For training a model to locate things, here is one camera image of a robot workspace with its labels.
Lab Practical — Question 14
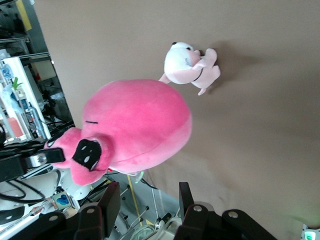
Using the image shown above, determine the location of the brown table cover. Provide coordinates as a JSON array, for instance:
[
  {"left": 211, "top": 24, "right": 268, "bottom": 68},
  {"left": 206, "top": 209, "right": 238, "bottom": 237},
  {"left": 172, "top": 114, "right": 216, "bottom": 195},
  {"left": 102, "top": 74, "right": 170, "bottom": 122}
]
[{"left": 34, "top": 0, "right": 320, "bottom": 240}]

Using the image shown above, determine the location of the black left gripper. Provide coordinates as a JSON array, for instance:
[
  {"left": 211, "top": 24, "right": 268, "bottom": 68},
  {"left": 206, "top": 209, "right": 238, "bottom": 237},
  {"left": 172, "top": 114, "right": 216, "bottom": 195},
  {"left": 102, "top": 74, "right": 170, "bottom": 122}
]
[{"left": 0, "top": 142, "right": 66, "bottom": 184}]

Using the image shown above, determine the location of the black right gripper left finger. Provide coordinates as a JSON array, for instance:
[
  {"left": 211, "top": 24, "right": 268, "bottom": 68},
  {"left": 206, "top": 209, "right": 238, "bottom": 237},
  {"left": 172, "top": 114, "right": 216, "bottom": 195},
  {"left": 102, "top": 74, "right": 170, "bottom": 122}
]
[{"left": 74, "top": 181, "right": 121, "bottom": 240}]

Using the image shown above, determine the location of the pale pink plush dog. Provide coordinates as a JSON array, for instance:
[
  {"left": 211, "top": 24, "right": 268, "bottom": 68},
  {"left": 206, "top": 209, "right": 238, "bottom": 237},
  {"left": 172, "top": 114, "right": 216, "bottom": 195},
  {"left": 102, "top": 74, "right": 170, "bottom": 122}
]
[{"left": 158, "top": 41, "right": 222, "bottom": 97}]

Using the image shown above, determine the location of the coiled pale cable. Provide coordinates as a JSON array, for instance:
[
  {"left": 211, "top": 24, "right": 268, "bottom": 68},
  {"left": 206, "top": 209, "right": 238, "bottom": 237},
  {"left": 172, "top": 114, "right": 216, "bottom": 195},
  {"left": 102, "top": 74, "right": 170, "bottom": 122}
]
[{"left": 128, "top": 223, "right": 162, "bottom": 240}]

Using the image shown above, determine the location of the white storage shelf unit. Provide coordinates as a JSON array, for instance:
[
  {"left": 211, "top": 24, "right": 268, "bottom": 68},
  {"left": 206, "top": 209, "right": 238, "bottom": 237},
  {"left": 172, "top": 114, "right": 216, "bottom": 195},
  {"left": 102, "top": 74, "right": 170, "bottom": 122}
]
[{"left": 0, "top": 56, "right": 52, "bottom": 141}]

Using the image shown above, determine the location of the blue heart sticker card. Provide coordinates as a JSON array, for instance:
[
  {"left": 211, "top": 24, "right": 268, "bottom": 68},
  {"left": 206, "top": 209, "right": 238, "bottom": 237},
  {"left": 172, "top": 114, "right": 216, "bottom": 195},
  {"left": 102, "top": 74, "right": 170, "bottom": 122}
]
[{"left": 51, "top": 190, "right": 74, "bottom": 213}]

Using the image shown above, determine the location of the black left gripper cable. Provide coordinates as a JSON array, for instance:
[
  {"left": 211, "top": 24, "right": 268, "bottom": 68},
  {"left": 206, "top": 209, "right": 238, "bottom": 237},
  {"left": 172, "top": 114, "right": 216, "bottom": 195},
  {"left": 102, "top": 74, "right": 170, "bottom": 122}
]
[{"left": 0, "top": 178, "right": 48, "bottom": 204}]

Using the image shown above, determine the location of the yellow floor tape line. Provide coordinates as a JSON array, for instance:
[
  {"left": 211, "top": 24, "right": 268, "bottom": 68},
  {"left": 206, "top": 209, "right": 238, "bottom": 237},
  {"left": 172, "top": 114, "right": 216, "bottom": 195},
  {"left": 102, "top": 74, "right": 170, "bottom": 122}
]
[{"left": 126, "top": 174, "right": 141, "bottom": 221}]

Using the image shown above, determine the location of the round hot pink plush toy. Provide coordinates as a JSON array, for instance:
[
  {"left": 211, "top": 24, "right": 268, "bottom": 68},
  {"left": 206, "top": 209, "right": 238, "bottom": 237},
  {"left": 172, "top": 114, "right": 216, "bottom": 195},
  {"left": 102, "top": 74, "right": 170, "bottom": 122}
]
[{"left": 43, "top": 79, "right": 194, "bottom": 186}]

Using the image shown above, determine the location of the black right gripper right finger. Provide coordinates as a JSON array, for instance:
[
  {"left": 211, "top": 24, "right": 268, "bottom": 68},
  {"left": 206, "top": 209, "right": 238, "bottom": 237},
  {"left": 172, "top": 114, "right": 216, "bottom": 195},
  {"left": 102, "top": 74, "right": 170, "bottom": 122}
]
[{"left": 174, "top": 181, "right": 223, "bottom": 240}]

